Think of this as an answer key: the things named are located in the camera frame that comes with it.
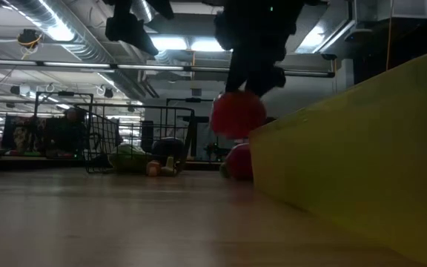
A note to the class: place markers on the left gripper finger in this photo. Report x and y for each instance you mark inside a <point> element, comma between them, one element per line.
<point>163,9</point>
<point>124,27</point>

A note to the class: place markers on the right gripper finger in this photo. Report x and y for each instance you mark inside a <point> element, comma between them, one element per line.
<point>238,74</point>
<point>269,78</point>

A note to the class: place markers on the purple eggplant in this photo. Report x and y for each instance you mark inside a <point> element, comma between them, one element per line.
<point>167,148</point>

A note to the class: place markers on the small orange toy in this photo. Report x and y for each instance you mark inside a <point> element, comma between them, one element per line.
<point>169,168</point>

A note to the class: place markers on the green striped squash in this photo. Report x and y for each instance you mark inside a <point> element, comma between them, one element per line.
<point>128,157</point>

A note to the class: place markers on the bright ceiling light panel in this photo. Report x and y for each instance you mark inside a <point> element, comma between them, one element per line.
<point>169,43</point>
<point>208,45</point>

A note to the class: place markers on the red apple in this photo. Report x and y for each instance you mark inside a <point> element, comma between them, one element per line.
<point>240,161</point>

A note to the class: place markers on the person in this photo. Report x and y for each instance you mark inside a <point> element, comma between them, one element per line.
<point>65,137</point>

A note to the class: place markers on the yellow plastic tray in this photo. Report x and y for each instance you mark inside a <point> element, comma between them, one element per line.
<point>365,167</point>

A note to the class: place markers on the colourful patterned background item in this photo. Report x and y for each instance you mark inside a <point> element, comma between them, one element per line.
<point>22,137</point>

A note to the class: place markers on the small silver spiral duct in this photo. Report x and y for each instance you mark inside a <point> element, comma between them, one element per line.
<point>141,9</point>

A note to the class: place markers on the large silver spiral duct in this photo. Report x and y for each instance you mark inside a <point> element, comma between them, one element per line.
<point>83,48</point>

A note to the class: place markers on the grey rectangular air duct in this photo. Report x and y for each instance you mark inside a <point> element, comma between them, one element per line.
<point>317,37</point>

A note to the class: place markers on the long ceiling light rail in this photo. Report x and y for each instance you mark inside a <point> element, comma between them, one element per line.
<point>76,64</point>

